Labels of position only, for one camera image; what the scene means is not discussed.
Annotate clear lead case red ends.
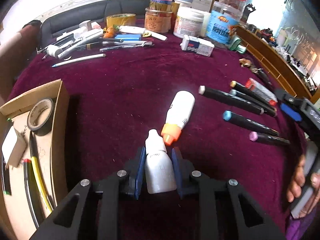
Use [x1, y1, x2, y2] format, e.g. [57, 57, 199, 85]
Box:
[245, 78, 278, 106]

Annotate black marker tan cap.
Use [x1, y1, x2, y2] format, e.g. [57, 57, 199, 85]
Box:
[230, 81, 277, 112]

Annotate black marker pink cap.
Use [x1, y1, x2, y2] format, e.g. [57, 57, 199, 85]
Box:
[249, 132, 291, 146]

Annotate black marker blue cap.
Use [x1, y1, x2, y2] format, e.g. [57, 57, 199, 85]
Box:
[222, 111, 279, 137]

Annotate black marker white cap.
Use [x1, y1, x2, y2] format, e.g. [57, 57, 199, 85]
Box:
[199, 85, 264, 115]

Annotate small white dropper bottle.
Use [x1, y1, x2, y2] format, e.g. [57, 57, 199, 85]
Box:
[145, 129, 177, 194]

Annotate white bottle orange cap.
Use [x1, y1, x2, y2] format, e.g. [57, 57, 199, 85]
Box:
[161, 90, 195, 146]

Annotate person right hand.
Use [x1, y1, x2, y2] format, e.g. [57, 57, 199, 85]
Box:
[286, 155, 319, 219]

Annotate wooden sideboard cabinet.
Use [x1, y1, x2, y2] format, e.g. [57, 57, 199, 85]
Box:
[236, 26, 312, 100]

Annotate black marker red cap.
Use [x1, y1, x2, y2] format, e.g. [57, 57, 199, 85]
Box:
[23, 159, 42, 229]

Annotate maroon velvet tablecloth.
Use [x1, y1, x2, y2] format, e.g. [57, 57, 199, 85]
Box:
[10, 35, 304, 231]

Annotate black marker green cap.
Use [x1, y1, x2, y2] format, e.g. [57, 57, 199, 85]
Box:
[1, 118, 12, 196]

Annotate yellow highlighter pen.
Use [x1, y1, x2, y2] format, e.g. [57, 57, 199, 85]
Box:
[29, 131, 53, 212]

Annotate white charger adapter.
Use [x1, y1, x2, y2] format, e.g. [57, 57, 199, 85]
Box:
[2, 126, 27, 168]

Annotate cardboard tray box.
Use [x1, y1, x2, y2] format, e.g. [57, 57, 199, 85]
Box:
[0, 78, 70, 240]

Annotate black tape roll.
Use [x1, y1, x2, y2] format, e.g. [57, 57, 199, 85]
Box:
[27, 98, 55, 136]

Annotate blue label plastic jar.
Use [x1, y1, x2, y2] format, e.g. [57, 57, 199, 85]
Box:
[206, 1, 242, 44]

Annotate white eraser box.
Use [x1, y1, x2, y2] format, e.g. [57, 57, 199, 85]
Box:
[180, 35, 215, 57]

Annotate white plastic tub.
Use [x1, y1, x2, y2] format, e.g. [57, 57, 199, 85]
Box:
[173, 7, 204, 38]

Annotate white pen blue tip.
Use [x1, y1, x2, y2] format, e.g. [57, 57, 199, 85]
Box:
[52, 53, 106, 68]

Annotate amber jar orange label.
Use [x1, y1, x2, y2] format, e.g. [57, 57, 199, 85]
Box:
[144, 8, 172, 34]

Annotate blue flat case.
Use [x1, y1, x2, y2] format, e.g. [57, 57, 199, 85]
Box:
[115, 34, 141, 41]

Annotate brown armchair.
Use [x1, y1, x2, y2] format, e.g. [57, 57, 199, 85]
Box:
[1, 20, 42, 104]

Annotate yellow packing tape roll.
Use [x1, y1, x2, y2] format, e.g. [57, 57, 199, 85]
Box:
[106, 14, 136, 28]

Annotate black leather sofa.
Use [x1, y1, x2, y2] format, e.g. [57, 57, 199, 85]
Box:
[39, 0, 150, 48]

